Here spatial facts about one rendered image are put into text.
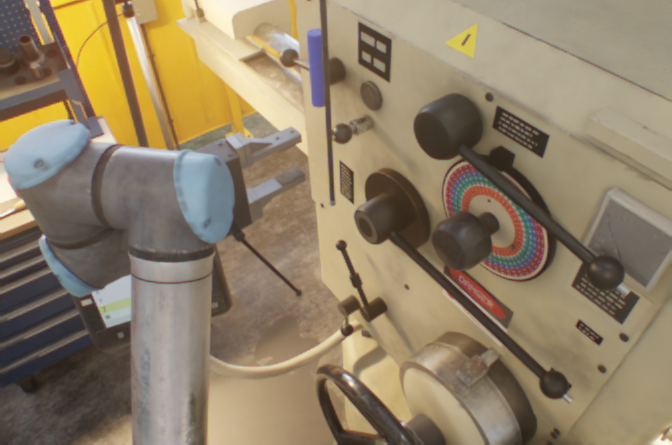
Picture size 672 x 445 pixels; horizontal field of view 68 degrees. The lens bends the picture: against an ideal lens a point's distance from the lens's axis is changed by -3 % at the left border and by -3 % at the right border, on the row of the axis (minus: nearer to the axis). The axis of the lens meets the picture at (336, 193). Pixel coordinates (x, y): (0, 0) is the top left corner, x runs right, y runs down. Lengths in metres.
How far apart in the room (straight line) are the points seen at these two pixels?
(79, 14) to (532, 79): 2.59
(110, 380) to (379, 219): 2.03
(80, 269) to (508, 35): 0.57
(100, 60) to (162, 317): 2.59
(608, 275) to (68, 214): 0.54
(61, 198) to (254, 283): 2.22
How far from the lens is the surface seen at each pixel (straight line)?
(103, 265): 0.67
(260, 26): 1.95
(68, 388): 2.72
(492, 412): 0.86
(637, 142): 0.54
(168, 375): 0.59
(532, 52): 0.62
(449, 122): 0.60
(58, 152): 0.57
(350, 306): 1.23
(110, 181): 0.55
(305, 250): 2.85
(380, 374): 1.76
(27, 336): 2.41
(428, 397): 0.89
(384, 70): 0.75
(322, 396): 0.97
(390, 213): 0.81
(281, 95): 1.79
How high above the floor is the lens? 2.17
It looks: 44 degrees down
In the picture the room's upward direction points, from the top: 2 degrees counter-clockwise
